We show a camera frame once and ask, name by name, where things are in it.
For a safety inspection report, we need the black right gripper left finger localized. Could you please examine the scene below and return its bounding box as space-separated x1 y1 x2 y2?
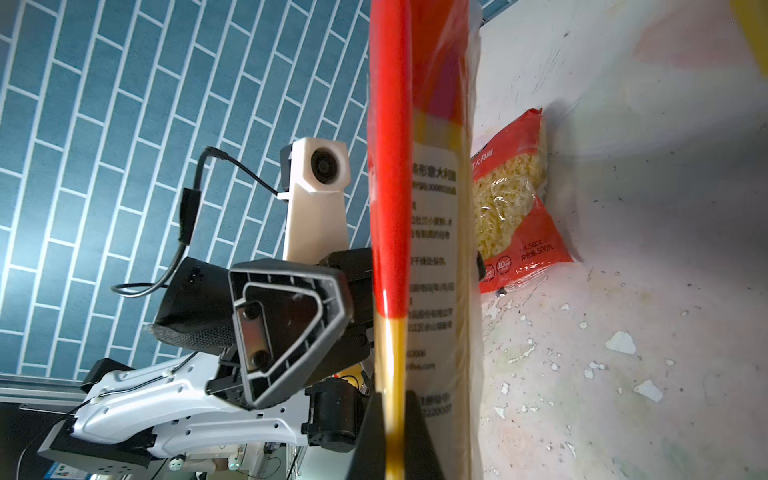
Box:
346 392 386 480

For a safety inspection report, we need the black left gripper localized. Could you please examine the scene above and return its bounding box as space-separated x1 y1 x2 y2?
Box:
150 248 374 452

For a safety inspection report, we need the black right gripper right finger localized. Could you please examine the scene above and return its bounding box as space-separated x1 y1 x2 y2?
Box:
405 391 444 480

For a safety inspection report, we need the red macaroni bag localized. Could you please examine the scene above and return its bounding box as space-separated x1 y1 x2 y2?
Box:
471 109 574 294

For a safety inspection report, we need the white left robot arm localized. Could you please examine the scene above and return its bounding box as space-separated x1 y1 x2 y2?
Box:
39 248 387 479

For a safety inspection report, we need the yellow shelf with coloured boards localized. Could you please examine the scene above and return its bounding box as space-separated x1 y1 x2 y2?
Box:
730 0 767 67

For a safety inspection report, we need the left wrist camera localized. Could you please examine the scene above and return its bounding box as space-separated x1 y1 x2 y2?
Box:
278 137 351 265

